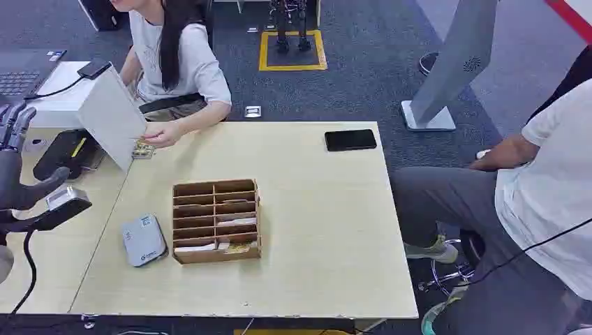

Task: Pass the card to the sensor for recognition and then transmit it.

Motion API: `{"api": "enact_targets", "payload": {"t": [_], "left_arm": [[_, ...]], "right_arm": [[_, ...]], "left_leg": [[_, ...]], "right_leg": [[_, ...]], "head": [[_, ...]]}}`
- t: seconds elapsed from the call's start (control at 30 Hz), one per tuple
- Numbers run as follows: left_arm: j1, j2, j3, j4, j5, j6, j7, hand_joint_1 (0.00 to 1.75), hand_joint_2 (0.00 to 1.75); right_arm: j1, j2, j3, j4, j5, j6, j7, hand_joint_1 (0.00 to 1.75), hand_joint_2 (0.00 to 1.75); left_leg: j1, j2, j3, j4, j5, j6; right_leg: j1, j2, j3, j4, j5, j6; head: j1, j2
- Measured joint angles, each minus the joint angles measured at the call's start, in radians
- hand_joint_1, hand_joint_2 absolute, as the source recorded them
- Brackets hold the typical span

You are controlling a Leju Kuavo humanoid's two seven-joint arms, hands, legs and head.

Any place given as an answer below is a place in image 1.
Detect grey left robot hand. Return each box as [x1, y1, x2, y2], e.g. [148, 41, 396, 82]
[0, 102, 71, 211]

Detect stack of patterned cards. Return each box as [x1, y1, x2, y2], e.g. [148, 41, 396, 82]
[131, 140, 156, 161]

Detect grey round desk grommet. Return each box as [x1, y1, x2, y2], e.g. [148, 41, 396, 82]
[23, 137, 49, 154]

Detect black desktop printer device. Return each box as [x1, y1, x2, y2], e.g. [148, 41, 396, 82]
[32, 128, 106, 181]

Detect dark grey laptop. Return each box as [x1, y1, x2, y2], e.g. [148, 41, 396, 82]
[0, 48, 68, 106]

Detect white desk riser box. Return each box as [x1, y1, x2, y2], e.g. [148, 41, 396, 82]
[27, 61, 149, 173]

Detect black power adapter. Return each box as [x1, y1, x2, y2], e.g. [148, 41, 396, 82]
[76, 60, 113, 81]

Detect grey flat card case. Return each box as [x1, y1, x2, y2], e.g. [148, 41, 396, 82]
[120, 213, 169, 269]

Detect black office chair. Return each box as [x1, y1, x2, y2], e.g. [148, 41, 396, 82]
[138, 92, 207, 115]

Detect black cabinet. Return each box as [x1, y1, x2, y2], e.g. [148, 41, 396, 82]
[77, 0, 125, 32]

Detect wooden slotted card box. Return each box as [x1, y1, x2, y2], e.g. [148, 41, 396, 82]
[172, 179, 262, 265]

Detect person across the desk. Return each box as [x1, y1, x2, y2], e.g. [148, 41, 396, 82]
[110, 0, 232, 150]

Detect yellow floor tape square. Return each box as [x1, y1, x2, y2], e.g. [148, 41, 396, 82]
[258, 29, 328, 72]

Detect black robot legs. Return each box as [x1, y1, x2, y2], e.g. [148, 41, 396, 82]
[269, 0, 313, 53]

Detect black smartphone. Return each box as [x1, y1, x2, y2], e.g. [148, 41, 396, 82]
[324, 128, 378, 153]

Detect round black floor base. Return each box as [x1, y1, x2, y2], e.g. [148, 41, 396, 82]
[417, 51, 440, 77]

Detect chrome stool base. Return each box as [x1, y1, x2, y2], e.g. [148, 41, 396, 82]
[417, 238, 478, 297]

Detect grey slanted kiosk stand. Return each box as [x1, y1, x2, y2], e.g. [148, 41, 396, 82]
[401, 0, 499, 133]

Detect person seated beside desk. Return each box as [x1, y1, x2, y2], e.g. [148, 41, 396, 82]
[390, 46, 592, 335]

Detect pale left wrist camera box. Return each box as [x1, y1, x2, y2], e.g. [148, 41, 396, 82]
[31, 184, 93, 232]

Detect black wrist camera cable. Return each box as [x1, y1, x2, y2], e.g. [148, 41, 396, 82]
[10, 227, 39, 316]

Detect black adapter cable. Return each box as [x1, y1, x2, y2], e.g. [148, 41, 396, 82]
[24, 75, 85, 101]

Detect thin black cable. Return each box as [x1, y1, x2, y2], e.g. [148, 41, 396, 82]
[464, 217, 592, 288]

